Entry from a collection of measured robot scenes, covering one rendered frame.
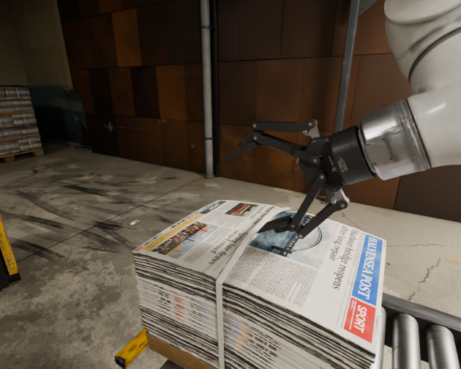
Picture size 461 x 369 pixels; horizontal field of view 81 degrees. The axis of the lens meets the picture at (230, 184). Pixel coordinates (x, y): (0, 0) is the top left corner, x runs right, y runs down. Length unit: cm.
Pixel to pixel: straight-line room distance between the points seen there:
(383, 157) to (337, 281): 19
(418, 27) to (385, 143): 14
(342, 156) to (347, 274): 19
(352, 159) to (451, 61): 14
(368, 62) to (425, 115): 296
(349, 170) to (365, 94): 294
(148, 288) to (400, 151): 45
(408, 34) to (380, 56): 287
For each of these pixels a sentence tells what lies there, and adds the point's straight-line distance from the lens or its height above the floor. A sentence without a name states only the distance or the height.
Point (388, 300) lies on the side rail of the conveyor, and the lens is 83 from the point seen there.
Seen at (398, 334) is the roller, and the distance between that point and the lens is 76.
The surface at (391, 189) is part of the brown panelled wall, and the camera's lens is 345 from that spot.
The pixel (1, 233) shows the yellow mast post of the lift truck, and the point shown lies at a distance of 230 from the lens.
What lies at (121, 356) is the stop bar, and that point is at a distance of 64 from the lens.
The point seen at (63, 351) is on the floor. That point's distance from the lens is 187.
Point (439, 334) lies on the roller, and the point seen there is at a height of 80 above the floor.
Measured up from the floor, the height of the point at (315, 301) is 104.
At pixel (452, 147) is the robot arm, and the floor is 124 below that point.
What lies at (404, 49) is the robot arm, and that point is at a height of 134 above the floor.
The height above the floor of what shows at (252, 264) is 104.
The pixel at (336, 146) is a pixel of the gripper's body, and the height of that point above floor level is 123.
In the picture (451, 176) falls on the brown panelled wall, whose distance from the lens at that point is 344.
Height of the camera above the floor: 130
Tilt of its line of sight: 20 degrees down
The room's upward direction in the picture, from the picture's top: straight up
